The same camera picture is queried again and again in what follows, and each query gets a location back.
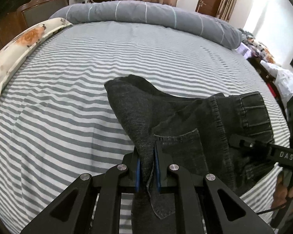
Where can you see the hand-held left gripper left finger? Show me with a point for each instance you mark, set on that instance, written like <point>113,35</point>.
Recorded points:
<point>137,175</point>

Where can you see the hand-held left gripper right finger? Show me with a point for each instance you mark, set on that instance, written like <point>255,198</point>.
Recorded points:
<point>157,173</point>

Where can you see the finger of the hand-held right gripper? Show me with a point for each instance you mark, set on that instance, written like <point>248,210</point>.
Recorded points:
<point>244,143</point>

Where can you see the dark grey pants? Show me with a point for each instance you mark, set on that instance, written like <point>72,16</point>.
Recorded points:
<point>185,126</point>

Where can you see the person's right hand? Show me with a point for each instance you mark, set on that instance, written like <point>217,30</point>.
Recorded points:
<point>279,192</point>

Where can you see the dark wooden furniture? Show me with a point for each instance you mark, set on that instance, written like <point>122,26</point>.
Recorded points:
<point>263,74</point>

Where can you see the white dotted blanket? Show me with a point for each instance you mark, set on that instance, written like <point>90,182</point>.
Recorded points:
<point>285,78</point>

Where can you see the lilac striped cloth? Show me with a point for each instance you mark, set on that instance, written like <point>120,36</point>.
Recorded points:
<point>244,51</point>

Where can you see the pile of colourful clothes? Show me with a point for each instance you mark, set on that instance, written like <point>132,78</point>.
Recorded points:
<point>258,46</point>

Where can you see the grey striped bed sheet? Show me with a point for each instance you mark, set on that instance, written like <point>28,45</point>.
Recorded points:
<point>75,90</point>

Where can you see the brown patterned curtain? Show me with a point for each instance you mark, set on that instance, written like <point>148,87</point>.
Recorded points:
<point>230,0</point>

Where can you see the grey rolled duvet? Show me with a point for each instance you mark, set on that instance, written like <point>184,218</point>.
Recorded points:
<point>136,12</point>

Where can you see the floral pillow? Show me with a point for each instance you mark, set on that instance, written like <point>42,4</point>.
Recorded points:
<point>22,46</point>

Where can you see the wooden headboard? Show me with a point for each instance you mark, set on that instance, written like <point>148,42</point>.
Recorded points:
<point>39,7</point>

